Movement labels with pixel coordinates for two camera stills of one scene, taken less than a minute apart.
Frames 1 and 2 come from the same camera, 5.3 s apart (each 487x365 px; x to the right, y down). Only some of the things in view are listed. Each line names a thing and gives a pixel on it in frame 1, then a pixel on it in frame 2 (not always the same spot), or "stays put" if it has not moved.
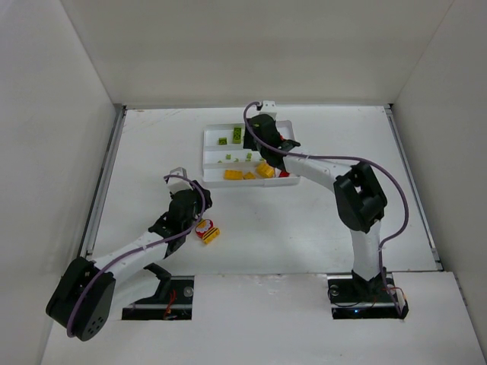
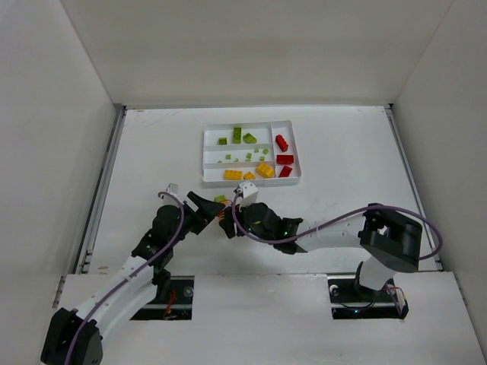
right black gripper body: [261, 124] to [233, 217]
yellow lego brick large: [264, 170] stays put
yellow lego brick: [233, 175] stays put
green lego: [237, 135] stays put
